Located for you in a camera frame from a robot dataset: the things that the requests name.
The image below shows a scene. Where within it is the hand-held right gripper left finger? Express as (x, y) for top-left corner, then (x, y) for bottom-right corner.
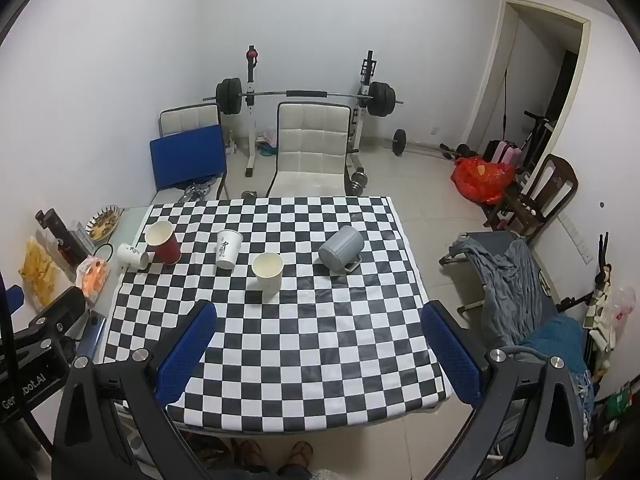
(52, 300), (218, 480)

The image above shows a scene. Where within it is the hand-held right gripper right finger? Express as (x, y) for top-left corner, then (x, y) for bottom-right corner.
(422, 301), (587, 480)

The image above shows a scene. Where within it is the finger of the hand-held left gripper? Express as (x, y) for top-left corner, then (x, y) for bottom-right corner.
(0, 285), (25, 317)
(22, 287), (90, 356)

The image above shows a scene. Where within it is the small white printed cup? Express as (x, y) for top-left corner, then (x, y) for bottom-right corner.
(117, 243), (151, 271)

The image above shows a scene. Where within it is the tall white printed cup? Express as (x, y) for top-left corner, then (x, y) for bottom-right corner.
(215, 230), (244, 271)

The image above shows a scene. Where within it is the red cup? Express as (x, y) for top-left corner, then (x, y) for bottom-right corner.
(144, 220), (181, 266)

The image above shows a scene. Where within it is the cream paper cup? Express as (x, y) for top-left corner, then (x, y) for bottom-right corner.
(251, 252), (285, 295)

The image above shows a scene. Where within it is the yellow snack bag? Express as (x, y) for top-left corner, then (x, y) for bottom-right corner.
(19, 236), (63, 312)

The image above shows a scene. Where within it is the blue phone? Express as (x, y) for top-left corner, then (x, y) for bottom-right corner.
(74, 310), (107, 362)

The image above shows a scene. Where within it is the orange snack packet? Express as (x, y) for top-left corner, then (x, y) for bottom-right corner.
(74, 255), (111, 307)

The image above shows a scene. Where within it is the dark bottle box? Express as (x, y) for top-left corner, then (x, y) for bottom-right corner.
(35, 208), (90, 267)

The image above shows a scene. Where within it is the grey cloth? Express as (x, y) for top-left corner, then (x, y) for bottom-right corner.
(449, 234), (545, 347)

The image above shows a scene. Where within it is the black white checkered tablecloth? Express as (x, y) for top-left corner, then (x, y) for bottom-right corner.
(97, 195), (448, 433)

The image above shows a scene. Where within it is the bowl of food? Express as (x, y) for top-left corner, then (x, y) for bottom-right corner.
(84, 204), (124, 241)

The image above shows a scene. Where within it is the teal blanket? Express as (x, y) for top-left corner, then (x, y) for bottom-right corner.
(517, 312), (597, 416)

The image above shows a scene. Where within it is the folding cot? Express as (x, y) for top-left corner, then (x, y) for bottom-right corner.
(439, 231), (553, 322)

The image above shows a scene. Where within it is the brown sandal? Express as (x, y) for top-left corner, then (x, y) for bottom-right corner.
(234, 439), (266, 476)
(289, 440), (316, 473)

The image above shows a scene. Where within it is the grey ribbed mug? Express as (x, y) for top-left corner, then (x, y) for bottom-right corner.
(318, 225), (365, 275)

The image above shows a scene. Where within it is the white tote bag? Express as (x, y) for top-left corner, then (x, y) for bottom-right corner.
(585, 280), (637, 352)

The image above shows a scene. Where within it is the metal hand grip tool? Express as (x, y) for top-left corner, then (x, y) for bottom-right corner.
(175, 182), (217, 204)

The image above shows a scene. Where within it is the red plastic bag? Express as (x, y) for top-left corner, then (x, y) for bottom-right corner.
(451, 156), (517, 205)

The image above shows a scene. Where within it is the dark wooden chair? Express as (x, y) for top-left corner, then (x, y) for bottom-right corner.
(482, 154), (579, 239)

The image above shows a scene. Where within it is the large chrome dumbbell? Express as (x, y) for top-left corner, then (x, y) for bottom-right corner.
(349, 170), (372, 197)

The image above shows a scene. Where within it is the blue chair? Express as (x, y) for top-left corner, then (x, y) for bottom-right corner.
(149, 125), (231, 205)

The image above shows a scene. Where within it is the pink suitcase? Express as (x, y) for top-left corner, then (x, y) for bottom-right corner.
(483, 139), (525, 167)

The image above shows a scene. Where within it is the short barbell with black plate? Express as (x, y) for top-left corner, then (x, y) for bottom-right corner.
(392, 129), (472, 160)

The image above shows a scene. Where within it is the white padded chair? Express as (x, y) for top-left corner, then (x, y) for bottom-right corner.
(266, 102), (352, 198)
(158, 104), (222, 137)

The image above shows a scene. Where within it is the pink plastic bag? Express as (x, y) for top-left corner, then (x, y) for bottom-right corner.
(257, 128), (279, 158)

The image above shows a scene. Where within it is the black scooter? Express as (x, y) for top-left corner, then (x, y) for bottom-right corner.
(520, 110), (559, 163)

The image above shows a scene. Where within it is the white barbell stand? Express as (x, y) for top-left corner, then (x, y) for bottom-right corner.
(346, 50), (377, 173)
(243, 45), (263, 179)

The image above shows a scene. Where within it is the white wall socket strip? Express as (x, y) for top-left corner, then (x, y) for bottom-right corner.
(559, 211), (594, 264)

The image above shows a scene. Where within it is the door frame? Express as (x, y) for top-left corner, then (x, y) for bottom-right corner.
(462, 0), (592, 171)

